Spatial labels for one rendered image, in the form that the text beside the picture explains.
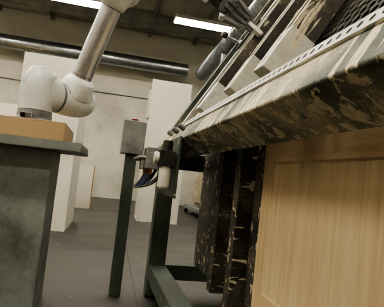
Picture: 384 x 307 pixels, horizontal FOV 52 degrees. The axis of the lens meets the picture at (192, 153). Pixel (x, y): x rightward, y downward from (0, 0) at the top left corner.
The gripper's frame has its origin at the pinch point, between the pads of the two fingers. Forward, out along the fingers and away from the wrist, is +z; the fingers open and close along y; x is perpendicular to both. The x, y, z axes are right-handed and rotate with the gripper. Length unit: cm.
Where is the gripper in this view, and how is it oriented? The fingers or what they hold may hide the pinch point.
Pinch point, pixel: (254, 29)
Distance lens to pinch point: 161.8
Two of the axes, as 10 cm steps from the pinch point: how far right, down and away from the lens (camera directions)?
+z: 7.8, 6.1, 1.5
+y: 5.9, -7.9, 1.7
